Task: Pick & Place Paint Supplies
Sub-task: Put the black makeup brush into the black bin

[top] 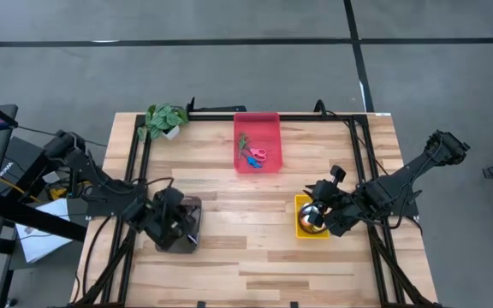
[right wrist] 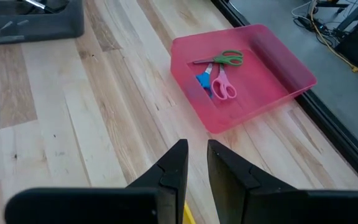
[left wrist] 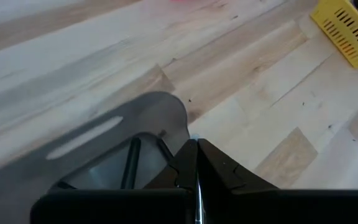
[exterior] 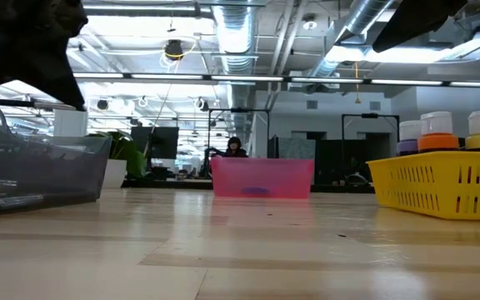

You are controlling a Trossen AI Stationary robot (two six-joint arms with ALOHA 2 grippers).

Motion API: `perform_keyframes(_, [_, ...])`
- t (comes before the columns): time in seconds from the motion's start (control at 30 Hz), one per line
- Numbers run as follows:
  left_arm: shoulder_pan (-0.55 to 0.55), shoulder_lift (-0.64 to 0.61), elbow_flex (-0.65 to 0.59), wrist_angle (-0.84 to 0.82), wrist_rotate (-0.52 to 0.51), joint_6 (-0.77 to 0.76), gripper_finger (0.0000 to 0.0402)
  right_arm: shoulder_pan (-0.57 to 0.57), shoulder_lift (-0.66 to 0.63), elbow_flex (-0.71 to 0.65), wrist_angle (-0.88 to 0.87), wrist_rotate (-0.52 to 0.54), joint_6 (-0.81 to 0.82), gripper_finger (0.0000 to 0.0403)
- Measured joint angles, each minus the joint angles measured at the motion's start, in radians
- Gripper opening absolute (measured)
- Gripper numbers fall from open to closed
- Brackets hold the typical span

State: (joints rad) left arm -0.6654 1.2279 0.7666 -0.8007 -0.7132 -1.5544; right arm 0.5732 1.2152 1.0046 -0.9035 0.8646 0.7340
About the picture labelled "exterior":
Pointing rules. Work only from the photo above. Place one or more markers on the silver ventilation duct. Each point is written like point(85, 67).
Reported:
point(361, 16)
point(236, 33)

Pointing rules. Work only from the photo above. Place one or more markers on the smoky grey transparent tray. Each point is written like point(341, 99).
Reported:
point(36, 175)

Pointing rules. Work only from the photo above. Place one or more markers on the long ceiling light bar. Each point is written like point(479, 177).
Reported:
point(248, 78)

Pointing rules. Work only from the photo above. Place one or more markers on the person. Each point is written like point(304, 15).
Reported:
point(233, 148)

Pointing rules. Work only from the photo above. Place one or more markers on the black aluminium table frame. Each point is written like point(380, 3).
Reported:
point(173, 183)

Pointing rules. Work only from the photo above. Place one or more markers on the orange paint bottle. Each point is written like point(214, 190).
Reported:
point(438, 133)

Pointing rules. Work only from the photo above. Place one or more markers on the black computer monitor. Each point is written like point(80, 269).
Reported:
point(161, 141)

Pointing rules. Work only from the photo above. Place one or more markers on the green plant in white pot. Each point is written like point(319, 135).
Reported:
point(119, 173)

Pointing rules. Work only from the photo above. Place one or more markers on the yellow slotted plastic basket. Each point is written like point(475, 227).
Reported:
point(431, 187)

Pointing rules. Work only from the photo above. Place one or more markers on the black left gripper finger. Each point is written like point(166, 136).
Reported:
point(36, 62)

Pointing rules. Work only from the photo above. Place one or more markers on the round white ceiling sensor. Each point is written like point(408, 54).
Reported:
point(309, 23)

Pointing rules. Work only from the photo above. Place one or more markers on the purple paint bottle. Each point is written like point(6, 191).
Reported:
point(408, 139)

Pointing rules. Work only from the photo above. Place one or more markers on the pink transparent plastic bin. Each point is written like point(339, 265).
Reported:
point(261, 175)

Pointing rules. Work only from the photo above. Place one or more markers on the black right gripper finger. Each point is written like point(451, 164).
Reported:
point(423, 21)

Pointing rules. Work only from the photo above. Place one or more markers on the black metal stand frame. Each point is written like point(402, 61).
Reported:
point(240, 110)
point(369, 115)

